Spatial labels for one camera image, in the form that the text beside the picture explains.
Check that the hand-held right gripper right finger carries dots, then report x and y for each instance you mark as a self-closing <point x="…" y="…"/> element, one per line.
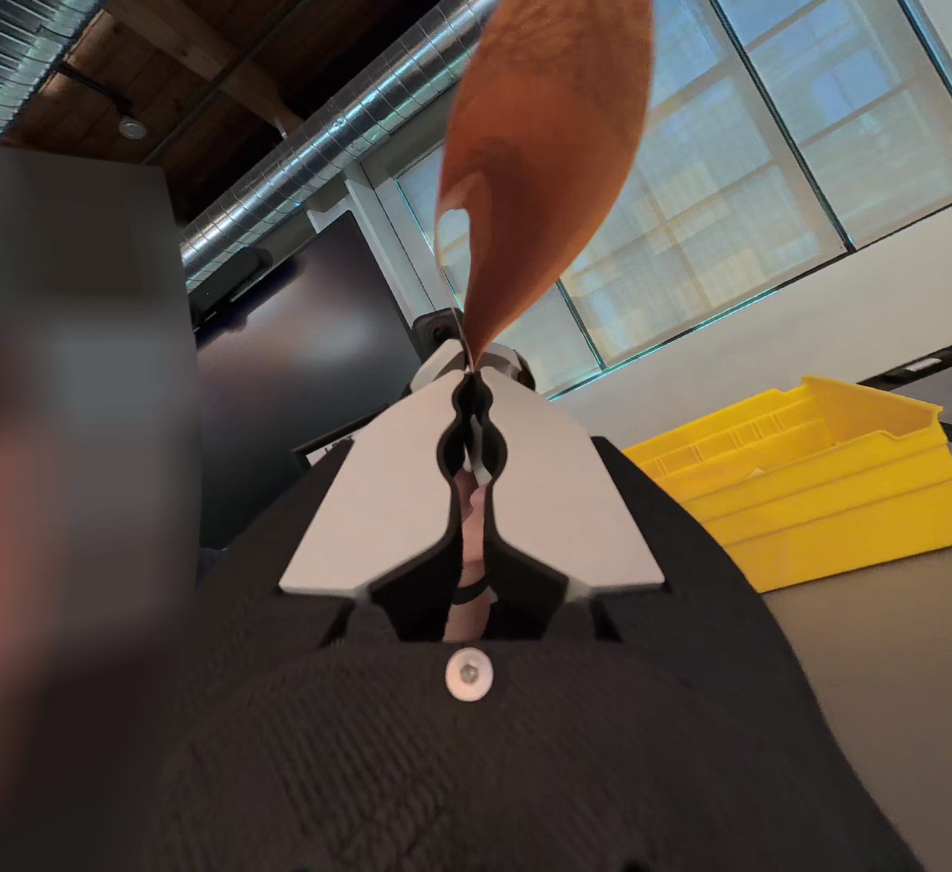
<point x="573" y="507"/>

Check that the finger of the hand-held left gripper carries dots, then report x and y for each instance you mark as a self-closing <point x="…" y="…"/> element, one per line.
<point x="500" y="358"/>
<point x="439" y="364"/>

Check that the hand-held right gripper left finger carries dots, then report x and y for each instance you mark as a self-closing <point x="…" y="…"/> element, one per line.
<point x="372" y="507"/>

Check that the patterned origami paper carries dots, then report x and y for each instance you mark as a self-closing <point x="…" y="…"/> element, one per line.
<point x="550" y="105"/>

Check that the person's left hand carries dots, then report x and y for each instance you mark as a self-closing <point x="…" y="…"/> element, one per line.
<point x="470" y="537"/>

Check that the large dark display screen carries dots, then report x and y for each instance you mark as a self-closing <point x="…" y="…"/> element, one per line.
<point x="297" y="366"/>

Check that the black video bar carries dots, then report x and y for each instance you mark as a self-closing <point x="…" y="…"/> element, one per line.
<point x="238" y="269"/>

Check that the yellow plastic bin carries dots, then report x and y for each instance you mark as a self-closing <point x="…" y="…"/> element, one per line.
<point x="818" y="515"/>

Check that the large window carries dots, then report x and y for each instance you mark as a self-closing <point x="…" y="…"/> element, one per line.
<point x="744" y="180"/>

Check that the round track spotlight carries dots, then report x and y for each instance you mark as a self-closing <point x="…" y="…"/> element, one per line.
<point x="132" y="127"/>

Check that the silver ventilation duct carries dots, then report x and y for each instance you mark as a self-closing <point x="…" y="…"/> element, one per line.
<point x="52" y="1"/>
<point x="335" y="120"/>

